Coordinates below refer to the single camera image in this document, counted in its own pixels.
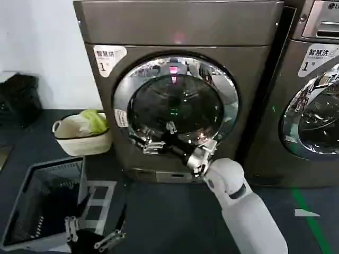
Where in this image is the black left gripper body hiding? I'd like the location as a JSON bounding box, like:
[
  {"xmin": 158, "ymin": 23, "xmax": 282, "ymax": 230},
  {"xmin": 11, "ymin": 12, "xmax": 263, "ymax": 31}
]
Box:
[{"xmin": 67, "ymin": 228, "xmax": 107, "ymax": 254}]

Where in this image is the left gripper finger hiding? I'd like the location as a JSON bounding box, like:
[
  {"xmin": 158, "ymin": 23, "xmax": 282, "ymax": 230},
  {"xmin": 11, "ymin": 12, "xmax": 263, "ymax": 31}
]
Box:
[
  {"xmin": 93, "ymin": 203, "xmax": 128, "ymax": 249},
  {"xmin": 64, "ymin": 193, "xmax": 90, "ymax": 242}
]

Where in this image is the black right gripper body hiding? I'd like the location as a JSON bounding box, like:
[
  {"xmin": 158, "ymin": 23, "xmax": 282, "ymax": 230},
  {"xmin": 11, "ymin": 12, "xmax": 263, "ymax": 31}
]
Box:
[{"xmin": 160, "ymin": 131, "xmax": 196, "ymax": 167}]

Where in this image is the round glass dryer door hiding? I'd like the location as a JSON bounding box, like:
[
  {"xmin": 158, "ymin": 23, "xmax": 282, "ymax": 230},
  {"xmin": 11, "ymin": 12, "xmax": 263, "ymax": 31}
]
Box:
[{"xmin": 113, "ymin": 54, "xmax": 239, "ymax": 165}]

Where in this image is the small white warning sticker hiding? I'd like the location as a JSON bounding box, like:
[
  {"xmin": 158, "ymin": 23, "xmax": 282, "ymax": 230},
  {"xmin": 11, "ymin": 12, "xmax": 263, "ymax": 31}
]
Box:
[{"xmin": 114, "ymin": 108, "xmax": 130, "ymax": 129}]

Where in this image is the grey plastic laundry basket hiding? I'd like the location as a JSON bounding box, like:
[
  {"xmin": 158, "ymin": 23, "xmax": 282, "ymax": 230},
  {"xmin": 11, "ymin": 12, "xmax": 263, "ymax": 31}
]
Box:
[{"xmin": 0, "ymin": 156, "xmax": 88, "ymax": 252}]

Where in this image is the light green cloth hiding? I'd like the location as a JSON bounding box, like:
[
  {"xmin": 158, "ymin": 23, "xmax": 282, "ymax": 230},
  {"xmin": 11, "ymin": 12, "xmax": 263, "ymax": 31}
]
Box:
[{"xmin": 80, "ymin": 109, "xmax": 108, "ymax": 133}]

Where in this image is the white woven laundry basket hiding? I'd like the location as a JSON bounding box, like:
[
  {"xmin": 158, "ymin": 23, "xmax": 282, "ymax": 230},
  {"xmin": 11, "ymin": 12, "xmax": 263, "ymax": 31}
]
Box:
[{"xmin": 52, "ymin": 112, "xmax": 112, "ymax": 157}]

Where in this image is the white cloth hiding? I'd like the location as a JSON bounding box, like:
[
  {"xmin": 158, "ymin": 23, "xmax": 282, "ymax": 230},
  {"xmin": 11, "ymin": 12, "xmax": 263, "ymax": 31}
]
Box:
[{"xmin": 70, "ymin": 116, "xmax": 93, "ymax": 133}]

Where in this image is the white number sticker on dryer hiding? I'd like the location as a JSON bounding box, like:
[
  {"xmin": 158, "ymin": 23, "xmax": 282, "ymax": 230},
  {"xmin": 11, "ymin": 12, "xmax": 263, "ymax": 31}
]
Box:
[{"xmin": 93, "ymin": 45, "xmax": 127, "ymax": 78}]

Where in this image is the grey front-load dryer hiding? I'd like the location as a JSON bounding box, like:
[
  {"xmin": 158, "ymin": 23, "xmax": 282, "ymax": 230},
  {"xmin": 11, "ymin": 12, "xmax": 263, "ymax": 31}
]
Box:
[{"xmin": 73, "ymin": 0, "xmax": 297, "ymax": 184}]

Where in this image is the grey front-load washing machine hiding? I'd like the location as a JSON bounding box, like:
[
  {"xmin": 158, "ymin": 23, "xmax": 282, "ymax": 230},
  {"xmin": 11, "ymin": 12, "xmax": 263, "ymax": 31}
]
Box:
[{"xmin": 245, "ymin": 0, "xmax": 339, "ymax": 186}]

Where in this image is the round glass washer door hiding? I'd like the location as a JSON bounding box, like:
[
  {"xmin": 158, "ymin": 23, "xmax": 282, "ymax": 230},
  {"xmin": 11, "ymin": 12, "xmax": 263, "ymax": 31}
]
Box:
[{"xmin": 279, "ymin": 63, "xmax": 339, "ymax": 161}]

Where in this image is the white number sticker on washer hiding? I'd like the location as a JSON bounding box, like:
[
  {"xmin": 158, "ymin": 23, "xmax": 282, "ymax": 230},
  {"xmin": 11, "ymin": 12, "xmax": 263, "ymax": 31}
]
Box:
[{"xmin": 298, "ymin": 43, "xmax": 339, "ymax": 78}]

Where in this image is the silver detergent drawer panel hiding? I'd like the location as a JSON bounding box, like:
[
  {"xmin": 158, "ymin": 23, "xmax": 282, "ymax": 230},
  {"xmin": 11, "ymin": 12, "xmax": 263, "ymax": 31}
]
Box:
[{"xmin": 301, "ymin": 0, "xmax": 339, "ymax": 38}]

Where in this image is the grey slotted frame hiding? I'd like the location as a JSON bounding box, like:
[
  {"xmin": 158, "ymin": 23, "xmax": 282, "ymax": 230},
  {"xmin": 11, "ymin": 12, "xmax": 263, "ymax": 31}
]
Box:
[{"xmin": 79, "ymin": 180, "xmax": 118, "ymax": 228}]

